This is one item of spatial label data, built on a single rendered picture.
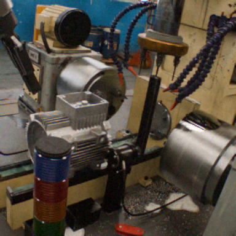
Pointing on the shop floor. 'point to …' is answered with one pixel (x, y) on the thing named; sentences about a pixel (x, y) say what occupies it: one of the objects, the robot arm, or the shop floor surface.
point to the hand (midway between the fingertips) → (30, 80)
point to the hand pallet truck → (138, 55)
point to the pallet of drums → (102, 42)
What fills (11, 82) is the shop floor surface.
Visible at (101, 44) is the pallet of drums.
